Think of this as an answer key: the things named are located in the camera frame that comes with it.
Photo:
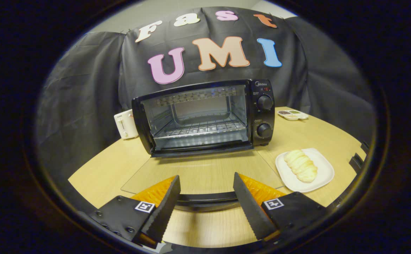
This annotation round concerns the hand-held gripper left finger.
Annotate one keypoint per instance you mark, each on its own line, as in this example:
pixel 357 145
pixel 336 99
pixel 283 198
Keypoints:
pixel 163 211

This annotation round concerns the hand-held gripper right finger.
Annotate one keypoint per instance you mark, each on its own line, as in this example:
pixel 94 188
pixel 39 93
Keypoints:
pixel 251 208

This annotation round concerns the pale braided bread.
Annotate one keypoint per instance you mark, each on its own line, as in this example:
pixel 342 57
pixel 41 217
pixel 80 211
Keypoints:
pixel 300 165

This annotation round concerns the black toaster oven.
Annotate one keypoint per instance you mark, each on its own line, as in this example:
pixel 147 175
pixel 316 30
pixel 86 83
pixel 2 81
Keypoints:
pixel 261 116

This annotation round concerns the white pop-up toaster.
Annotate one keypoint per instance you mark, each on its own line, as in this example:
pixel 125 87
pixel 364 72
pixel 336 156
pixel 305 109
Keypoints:
pixel 126 125

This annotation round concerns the white square plate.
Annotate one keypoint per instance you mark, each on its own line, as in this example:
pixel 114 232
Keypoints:
pixel 320 176

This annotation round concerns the white divided condiment tray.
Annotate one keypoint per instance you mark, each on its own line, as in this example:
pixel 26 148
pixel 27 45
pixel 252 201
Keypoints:
pixel 292 115

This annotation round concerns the black bracket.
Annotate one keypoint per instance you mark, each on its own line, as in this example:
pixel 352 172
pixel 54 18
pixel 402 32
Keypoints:
pixel 357 160

